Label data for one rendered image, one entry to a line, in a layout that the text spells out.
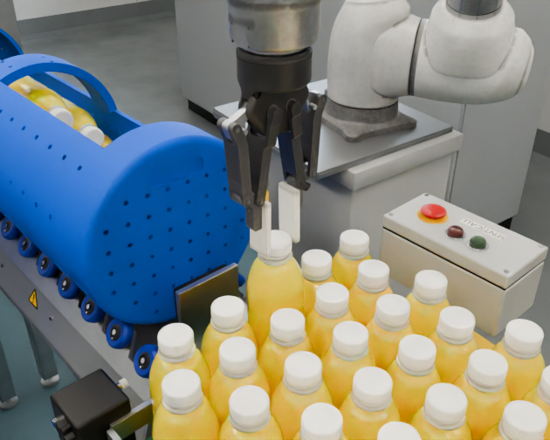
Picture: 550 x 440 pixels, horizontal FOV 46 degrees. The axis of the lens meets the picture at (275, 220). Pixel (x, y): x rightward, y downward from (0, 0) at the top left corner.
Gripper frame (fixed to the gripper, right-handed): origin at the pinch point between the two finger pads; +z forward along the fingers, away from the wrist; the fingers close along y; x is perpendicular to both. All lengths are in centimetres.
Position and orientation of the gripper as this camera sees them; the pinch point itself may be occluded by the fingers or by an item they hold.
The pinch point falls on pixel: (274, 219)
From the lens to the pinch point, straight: 73.7
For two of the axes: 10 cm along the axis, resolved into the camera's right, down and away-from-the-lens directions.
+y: -7.5, 3.5, -5.6
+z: 0.0, 8.5, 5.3
